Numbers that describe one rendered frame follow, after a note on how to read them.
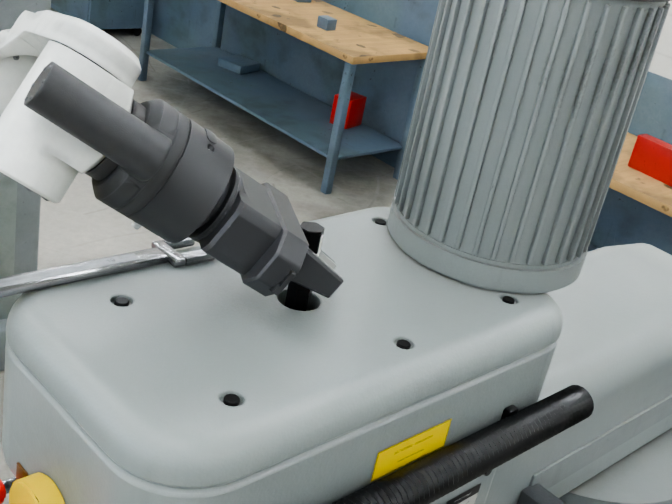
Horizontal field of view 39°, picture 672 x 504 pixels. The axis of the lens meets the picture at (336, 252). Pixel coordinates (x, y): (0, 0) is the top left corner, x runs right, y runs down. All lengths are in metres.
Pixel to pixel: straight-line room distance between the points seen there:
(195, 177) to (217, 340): 0.13
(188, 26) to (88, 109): 7.53
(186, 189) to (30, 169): 0.11
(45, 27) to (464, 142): 0.36
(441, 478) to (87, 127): 0.39
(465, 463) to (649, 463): 0.57
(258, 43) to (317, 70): 0.68
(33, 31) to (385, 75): 5.81
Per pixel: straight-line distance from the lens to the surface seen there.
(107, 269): 0.80
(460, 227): 0.88
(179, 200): 0.70
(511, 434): 0.87
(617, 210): 5.53
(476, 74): 0.85
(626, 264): 1.39
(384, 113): 6.53
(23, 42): 0.76
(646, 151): 4.75
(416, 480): 0.78
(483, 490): 0.99
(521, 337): 0.86
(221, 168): 0.71
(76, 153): 0.69
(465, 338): 0.81
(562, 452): 1.13
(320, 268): 0.78
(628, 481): 1.31
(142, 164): 0.66
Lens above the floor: 2.29
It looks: 26 degrees down
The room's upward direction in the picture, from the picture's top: 12 degrees clockwise
